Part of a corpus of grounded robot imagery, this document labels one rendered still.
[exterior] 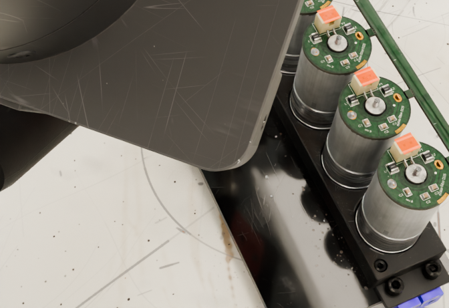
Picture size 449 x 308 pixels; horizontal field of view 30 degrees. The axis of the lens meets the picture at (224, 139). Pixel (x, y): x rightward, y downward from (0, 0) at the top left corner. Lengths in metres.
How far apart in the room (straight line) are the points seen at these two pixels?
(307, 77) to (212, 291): 0.09
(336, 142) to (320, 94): 0.02
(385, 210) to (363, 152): 0.02
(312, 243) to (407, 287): 0.04
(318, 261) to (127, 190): 0.08
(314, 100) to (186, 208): 0.07
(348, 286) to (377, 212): 0.04
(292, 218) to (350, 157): 0.04
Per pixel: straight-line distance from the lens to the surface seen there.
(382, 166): 0.28
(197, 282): 0.33
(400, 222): 0.29
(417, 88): 0.30
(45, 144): 0.17
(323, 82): 0.30
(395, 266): 0.31
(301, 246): 0.32
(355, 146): 0.30
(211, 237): 0.33
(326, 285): 0.32
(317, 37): 0.30
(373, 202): 0.29
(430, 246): 0.32
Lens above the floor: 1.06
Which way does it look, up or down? 62 degrees down
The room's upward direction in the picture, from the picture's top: 6 degrees clockwise
